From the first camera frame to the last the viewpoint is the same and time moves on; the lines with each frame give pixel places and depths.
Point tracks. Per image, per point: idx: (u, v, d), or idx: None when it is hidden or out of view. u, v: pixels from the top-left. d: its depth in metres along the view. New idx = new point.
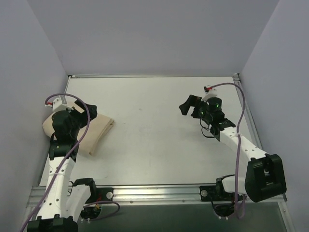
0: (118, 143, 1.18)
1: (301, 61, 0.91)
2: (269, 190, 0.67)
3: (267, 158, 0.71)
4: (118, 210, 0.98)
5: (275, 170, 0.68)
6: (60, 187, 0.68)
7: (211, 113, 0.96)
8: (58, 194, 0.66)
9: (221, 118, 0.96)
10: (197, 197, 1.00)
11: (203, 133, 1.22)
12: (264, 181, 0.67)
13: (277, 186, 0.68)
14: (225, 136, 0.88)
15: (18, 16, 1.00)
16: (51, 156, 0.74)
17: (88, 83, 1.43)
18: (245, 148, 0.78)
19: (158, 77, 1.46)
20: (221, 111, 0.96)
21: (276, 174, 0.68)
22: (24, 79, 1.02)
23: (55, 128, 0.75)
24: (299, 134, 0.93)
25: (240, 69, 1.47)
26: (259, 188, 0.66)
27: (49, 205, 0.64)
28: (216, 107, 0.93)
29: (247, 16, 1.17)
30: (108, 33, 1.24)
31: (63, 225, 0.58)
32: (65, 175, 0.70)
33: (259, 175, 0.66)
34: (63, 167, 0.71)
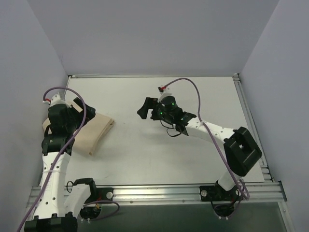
0: (118, 142, 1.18)
1: (302, 61, 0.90)
2: (250, 162, 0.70)
3: (236, 134, 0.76)
4: (117, 210, 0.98)
5: (248, 140, 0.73)
6: (56, 185, 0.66)
7: (170, 112, 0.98)
8: (54, 192, 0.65)
9: (180, 114, 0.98)
10: (197, 197, 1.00)
11: (170, 134, 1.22)
12: (243, 154, 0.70)
13: (256, 154, 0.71)
14: (192, 128, 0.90)
15: (19, 16, 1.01)
16: (45, 150, 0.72)
17: (88, 83, 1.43)
18: (216, 132, 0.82)
19: (158, 77, 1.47)
20: (178, 108, 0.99)
21: (250, 143, 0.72)
22: (24, 79, 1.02)
23: (51, 119, 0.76)
24: (299, 134, 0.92)
25: (239, 70, 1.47)
26: (241, 162, 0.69)
27: (46, 204, 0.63)
28: (172, 105, 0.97)
29: (247, 17, 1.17)
30: (108, 35, 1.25)
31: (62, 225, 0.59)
32: (61, 172, 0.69)
33: (236, 151, 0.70)
34: (58, 163, 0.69)
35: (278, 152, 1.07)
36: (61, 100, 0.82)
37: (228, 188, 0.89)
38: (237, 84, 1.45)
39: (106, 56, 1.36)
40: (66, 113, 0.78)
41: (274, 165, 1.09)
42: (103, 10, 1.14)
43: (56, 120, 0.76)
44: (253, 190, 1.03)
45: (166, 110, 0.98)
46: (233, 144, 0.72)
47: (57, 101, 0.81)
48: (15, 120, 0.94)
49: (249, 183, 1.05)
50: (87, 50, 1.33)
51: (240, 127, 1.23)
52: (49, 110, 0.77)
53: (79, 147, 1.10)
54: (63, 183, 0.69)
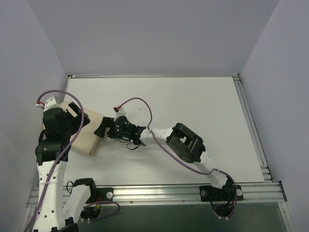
0: (118, 142, 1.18)
1: (303, 62, 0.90)
2: (194, 149, 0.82)
3: (175, 130, 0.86)
4: (118, 210, 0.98)
5: (185, 132, 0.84)
6: (54, 197, 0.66)
7: (126, 130, 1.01)
8: (53, 205, 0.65)
9: (135, 128, 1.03)
10: (197, 197, 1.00)
11: (130, 147, 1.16)
12: (184, 144, 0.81)
13: (196, 141, 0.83)
14: (144, 138, 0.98)
15: (19, 17, 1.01)
16: (39, 160, 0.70)
17: (88, 83, 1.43)
18: (160, 134, 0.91)
19: (158, 77, 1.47)
20: (132, 124, 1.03)
21: (188, 133, 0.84)
22: (25, 80, 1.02)
23: (46, 124, 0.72)
24: (300, 135, 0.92)
25: (240, 70, 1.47)
26: (186, 152, 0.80)
27: (45, 217, 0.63)
28: (125, 124, 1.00)
29: (247, 18, 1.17)
30: (108, 35, 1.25)
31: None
32: (58, 183, 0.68)
33: (179, 145, 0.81)
34: (55, 174, 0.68)
35: (278, 153, 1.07)
36: (58, 104, 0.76)
37: (219, 187, 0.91)
38: (237, 84, 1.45)
39: (105, 56, 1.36)
40: (63, 118, 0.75)
41: (274, 165, 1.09)
42: (102, 11, 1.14)
43: (51, 125, 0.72)
44: (253, 190, 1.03)
45: (122, 129, 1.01)
46: (174, 140, 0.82)
47: (54, 104, 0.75)
48: (15, 120, 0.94)
49: (249, 183, 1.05)
50: (86, 50, 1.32)
51: (240, 127, 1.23)
52: (44, 115, 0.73)
53: (79, 147, 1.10)
54: (61, 193, 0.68)
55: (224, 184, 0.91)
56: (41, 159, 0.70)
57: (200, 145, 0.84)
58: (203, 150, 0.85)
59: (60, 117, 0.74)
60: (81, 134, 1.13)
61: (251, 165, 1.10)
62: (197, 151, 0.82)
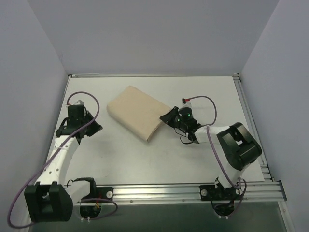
0: (118, 142, 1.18)
1: (302, 60, 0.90)
2: (247, 154, 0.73)
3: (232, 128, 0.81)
4: (115, 210, 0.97)
5: (242, 133, 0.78)
6: (62, 160, 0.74)
7: (186, 122, 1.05)
8: (59, 165, 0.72)
9: (195, 124, 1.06)
10: (197, 197, 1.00)
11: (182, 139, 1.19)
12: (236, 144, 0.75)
13: (251, 146, 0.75)
14: (200, 134, 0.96)
15: (19, 15, 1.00)
16: (58, 134, 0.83)
17: (88, 82, 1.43)
18: (214, 130, 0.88)
19: (158, 76, 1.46)
20: (193, 119, 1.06)
21: (245, 136, 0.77)
22: (25, 79, 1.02)
23: (69, 112, 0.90)
24: (299, 134, 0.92)
25: (240, 69, 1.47)
26: (236, 153, 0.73)
27: (49, 173, 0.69)
28: (188, 116, 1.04)
29: (247, 16, 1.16)
30: (108, 34, 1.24)
31: (59, 199, 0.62)
32: (68, 149, 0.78)
33: (229, 141, 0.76)
34: (67, 143, 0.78)
35: (277, 152, 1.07)
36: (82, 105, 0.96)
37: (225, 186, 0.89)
38: (237, 84, 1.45)
39: (106, 55, 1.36)
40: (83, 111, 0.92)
41: (274, 165, 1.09)
42: (102, 9, 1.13)
43: (73, 113, 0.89)
44: (254, 189, 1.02)
45: (183, 120, 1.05)
46: (227, 136, 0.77)
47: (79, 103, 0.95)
48: (15, 119, 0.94)
49: (249, 183, 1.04)
50: (86, 49, 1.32)
51: None
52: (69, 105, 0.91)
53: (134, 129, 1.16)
54: (67, 160, 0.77)
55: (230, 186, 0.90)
56: (59, 132, 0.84)
57: (255, 153, 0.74)
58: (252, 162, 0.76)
59: (81, 108, 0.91)
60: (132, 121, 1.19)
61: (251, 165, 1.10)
62: (249, 159, 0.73)
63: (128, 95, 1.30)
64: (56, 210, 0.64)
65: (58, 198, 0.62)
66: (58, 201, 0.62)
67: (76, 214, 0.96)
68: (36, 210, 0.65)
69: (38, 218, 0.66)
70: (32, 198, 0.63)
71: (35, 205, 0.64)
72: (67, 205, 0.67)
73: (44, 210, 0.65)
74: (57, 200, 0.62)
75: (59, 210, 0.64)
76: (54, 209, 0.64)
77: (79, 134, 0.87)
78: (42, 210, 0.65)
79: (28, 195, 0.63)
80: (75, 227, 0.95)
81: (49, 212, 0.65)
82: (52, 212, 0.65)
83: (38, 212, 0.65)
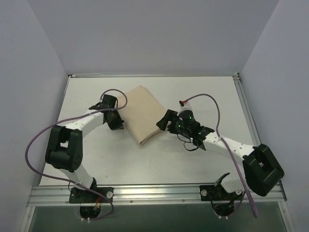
0: (119, 142, 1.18)
1: (303, 60, 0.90)
2: (273, 183, 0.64)
3: (256, 151, 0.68)
4: (112, 211, 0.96)
5: (268, 158, 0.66)
6: (88, 121, 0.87)
7: (188, 126, 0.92)
8: (85, 122, 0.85)
9: (199, 127, 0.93)
10: (197, 197, 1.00)
11: (185, 146, 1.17)
12: (262, 171, 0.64)
13: (275, 173, 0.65)
14: (211, 144, 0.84)
15: (19, 15, 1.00)
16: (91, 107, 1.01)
17: (88, 82, 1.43)
18: (234, 148, 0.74)
19: (158, 77, 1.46)
20: (196, 122, 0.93)
21: (270, 160, 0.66)
22: (25, 79, 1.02)
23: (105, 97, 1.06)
24: (299, 134, 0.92)
25: (240, 69, 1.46)
26: (262, 183, 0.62)
27: (76, 123, 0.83)
28: (189, 119, 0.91)
29: (247, 16, 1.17)
30: (108, 34, 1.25)
31: (77, 139, 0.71)
32: (95, 118, 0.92)
33: (257, 170, 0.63)
34: (96, 114, 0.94)
35: (278, 152, 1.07)
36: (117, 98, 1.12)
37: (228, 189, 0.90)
38: (237, 84, 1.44)
39: (106, 55, 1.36)
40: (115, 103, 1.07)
41: None
42: (102, 9, 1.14)
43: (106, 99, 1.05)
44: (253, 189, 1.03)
45: (185, 125, 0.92)
46: (254, 163, 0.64)
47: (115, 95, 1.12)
48: (15, 119, 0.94)
49: None
50: (86, 49, 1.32)
51: (240, 127, 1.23)
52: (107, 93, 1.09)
53: (135, 134, 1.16)
54: (90, 125, 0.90)
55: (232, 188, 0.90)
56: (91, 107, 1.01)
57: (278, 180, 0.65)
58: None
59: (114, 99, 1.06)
60: (134, 124, 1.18)
61: None
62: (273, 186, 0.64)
63: (136, 94, 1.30)
64: (68, 152, 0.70)
65: (77, 138, 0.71)
66: (76, 140, 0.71)
67: (76, 214, 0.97)
68: (53, 147, 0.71)
69: (49, 159, 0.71)
70: (55, 134, 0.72)
71: (54, 142, 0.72)
72: (77, 156, 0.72)
73: (59, 152, 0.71)
74: (75, 141, 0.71)
75: (72, 152, 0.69)
76: (69, 148, 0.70)
77: (106, 116, 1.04)
78: (57, 151, 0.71)
79: (54, 132, 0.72)
80: (75, 227, 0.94)
81: (62, 154, 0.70)
82: (64, 155, 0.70)
83: (53, 152, 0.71)
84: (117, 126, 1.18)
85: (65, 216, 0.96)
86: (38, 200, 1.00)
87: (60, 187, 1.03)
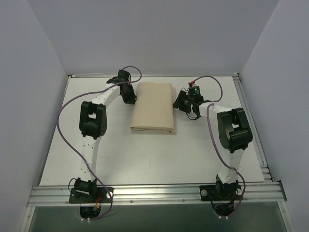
0: (119, 142, 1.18)
1: (302, 59, 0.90)
2: (239, 138, 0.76)
3: (233, 112, 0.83)
4: (110, 210, 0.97)
5: (241, 119, 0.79)
6: (108, 95, 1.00)
7: (192, 96, 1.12)
8: (106, 96, 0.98)
9: (201, 99, 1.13)
10: (197, 197, 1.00)
11: (189, 117, 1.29)
12: (231, 126, 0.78)
13: (244, 132, 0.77)
14: (203, 108, 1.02)
15: (19, 14, 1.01)
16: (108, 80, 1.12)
17: (88, 82, 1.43)
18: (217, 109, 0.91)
19: (158, 77, 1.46)
20: (200, 94, 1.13)
21: (242, 121, 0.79)
22: (25, 79, 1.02)
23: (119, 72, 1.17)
24: (299, 133, 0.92)
25: (240, 69, 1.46)
26: (228, 134, 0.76)
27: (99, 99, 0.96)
28: (194, 91, 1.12)
29: (247, 16, 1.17)
30: (108, 34, 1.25)
31: (103, 112, 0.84)
32: (114, 92, 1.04)
33: (225, 122, 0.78)
34: (114, 88, 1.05)
35: (277, 152, 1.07)
36: None
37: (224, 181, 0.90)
38: (237, 84, 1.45)
39: (106, 55, 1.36)
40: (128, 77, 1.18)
41: (274, 165, 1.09)
42: (102, 9, 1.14)
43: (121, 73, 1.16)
44: (254, 189, 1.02)
45: (189, 94, 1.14)
46: (226, 116, 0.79)
47: None
48: (16, 119, 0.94)
49: (249, 183, 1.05)
50: (86, 49, 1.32)
51: None
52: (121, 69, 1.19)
53: (135, 121, 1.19)
54: (112, 97, 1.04)
55: (230, 180, 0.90)
56: (108, 81, 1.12)
57: (246, 139, 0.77)
58: (243, 147, 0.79)
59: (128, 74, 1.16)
60: (141, 113, 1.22)
61: (251, 165, 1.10)
62: (239, 142, 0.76)
63: (144, 88, 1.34)
64: (98, 122, 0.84)
65: (103, 111, 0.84)
66: (102, 113, 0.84)
67: (76, 214, 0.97)
68: (84, 119, 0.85)
69: (82, 128, 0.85)
70: (84, 109, 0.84)
71: (84, 115, 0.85)
72: (104, 125, 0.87)
73: (90, 122, 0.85)
74: (101, 114, 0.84)
75: (100, 122, 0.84)
76: (97, 119, 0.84)
77: (122, 88, 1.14)
78: (88, 121, 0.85)
79: (84, 107, 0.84)
80: (75, 227, 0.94)
81: (92, 124, 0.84)
82: (93, 124, 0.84)
83: (84, 123, 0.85)
84: (130, 100, 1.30)
85: (65, 216, 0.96)
86: (38, 201, 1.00)
87: (60, 188, 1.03)
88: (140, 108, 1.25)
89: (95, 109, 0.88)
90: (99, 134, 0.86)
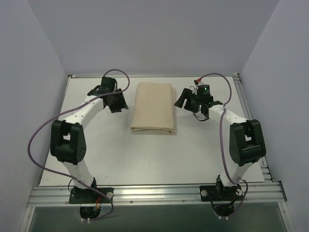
0: (119, 142, 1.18)
1: (303, 60, 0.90)
2: (250, 153, 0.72)
3: (248, 124, 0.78)
4: (111, 211, 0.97)
5: (255, 132, 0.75)
6: (87, 110, 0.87)
7: (202, 96, 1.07)
8: (84, 113, 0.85)
9: (210, 100, 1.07)
10: (197, 197, 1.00)
11: (198, 118, 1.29)
12: (244, 140, 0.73)
13: (257, 146, 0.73)
14: (214, 112, 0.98)
15: (19, 15, 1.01)
16: (89, 93, 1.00)
17: (88, 83, 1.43)
18: (230, 117, 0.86)
19: (158, 77, 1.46)
20: (209, 94, 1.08)
21: (256, 134, 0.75)
22: (26, 79, 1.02)
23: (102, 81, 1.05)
24: (299, 133, 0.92)
25: (240, 69, 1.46)
26: (240, 147, 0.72)
27: (75, 116, 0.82)
28: (204, 90, 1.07)
29: (247, 17, 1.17)
30: (108, 34, 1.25)
31: (78, 134, 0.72)
32: (95, 106, 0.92)
33: (239, 136, 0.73)
34: (95, 101, 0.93)
35: (278, 153, 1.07)
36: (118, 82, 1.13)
37: (224, 184, 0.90)
38: (237, 84, 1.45)
39: (106, 55, 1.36)
40: (113, 86, 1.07)
41: (275, 165, 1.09)
42: (103, 9, 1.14)
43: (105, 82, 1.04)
44: (254, 189, 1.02)
45: (197, 94, 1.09)
46: (240, 129, 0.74)
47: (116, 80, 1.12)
48: (16, 119, 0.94)
49: (249, 183, 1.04)
50: (86, 49, 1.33)
51: None
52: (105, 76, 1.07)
53: (135, 121, 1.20)
54: (91, 113, 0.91)
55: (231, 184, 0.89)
56: (90, 93, 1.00)
57: (258, 155, 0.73)
58: (253, 161, 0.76)
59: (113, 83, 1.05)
60: (141, 113, 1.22)
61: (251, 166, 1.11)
62: (251, 157, 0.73)
63: (144, 88, 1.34)
64: (72, 146, 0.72)
65: (77, 132, 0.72)
66: (77, 134, 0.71)
67: (76, 214, 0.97)
68: (57, 142, 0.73)
69: (55, 153, 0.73)
70: (56, 130, 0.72)
71: (57, 137, 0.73)
72: (81, 149, 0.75)
73: (63, 145, 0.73)
74: (77, 135, 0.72)
75: (75, 146, 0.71)
76: (71, 142, 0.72)
77: (106, 99, 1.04)
78: (61, 145, 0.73)
79: (55, 128, 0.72)
80: (75, 227, 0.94)
81: (66, 148, 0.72)
82: (68, 149, 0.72)
83: (57, 147, 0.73)
84: (116, 108, 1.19)
85: (65, 216, 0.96)
86: (38, 201, 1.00)
87: (60, 188, 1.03)
88: (139, 108, 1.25)
89: (69, 130, 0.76)
90: (76, 160, 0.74)
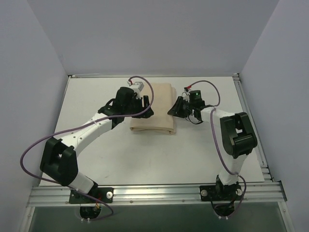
0: (119, 142, 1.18)
1: (302, 60, 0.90)
2: (243, 144, 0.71)
3: (236, 117, 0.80)
4: (112, 213, 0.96)
5: (245, 123, 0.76)
6: (89, 133, 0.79)
7: (194, 101, 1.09)
8: (83, 135, 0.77)
9: (202, 104, 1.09)
10: (197, 197, 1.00)
11: (192, 121, 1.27)
12: (234, 131, 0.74)
13: (248, 137, 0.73)
14: (204, 113, 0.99)
15: (19, 15, 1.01)
16: (101, 109, 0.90)
17: (88, 83, 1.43)
18: (219, 114, 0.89)
19: (158, 77, 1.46)
20: (201, 98, 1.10)
21: (245, 125, 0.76)
22: (26, 79, 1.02)
23: (118, 95, 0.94)
24: (298, 134, 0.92)
25: (239, 70, 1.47)
26: (231, 137, 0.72)
27: (74, 137, 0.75)
28: (196, 95, 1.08)
29: (247, 17, 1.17)
30: (108, 34, 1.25)
31: (68, 160, 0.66)
32: (100, 127, 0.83)
33: (228, 127, 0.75)
34: (102, 122, 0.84)
35: (277, 153, 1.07)
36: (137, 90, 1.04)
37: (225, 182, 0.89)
38: (237, 84, 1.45)
39: (106, 55, 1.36)
40: (127, 101, 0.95)
41: (274, 165, 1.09)
42: (102, 10, 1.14)
43: (120, 97, 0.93)
44: (254, 189, 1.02)
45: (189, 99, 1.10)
46: (229, 121, 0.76)
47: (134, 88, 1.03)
48: (16, 119, 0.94)
49: (249, 183, 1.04)
50: (86, 49, 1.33)
51: None
52: (122, 88, 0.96)
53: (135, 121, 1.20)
54: (94, 135, 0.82)
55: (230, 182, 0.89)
56: (101, 110, 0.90)
57: (251, 145, 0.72)
58: (246, 152, 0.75)
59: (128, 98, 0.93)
60: None
61: (251, 166, 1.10)
62: (244, 148, 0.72)
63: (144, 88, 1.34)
64: (61, 170, 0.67)
65: (68, 159, 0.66)
66: (67, 160, 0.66)
67: (76, 214, 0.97)
68: (47, 161, 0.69)
69: (44, 170, 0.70)
70: (49, 148, 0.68)
71: (47, 156, 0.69)
72: (71, 173, 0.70)
73: (53, 165, 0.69)
74: (66, 161, 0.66)
75: (63, 169, 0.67)
76: (60, 166, 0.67)
77: (116, 120, 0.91)
78: (51, 164, 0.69)
79: (48, 146, 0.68)
80: (75, 227, 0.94)
81: (55, 169, 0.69)
82: (56, 170, 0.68)
83: (47, 165, 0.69)
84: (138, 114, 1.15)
85: (65, 216, 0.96)
86: (38, 201, 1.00)
87: (60, 188, 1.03)
88: None
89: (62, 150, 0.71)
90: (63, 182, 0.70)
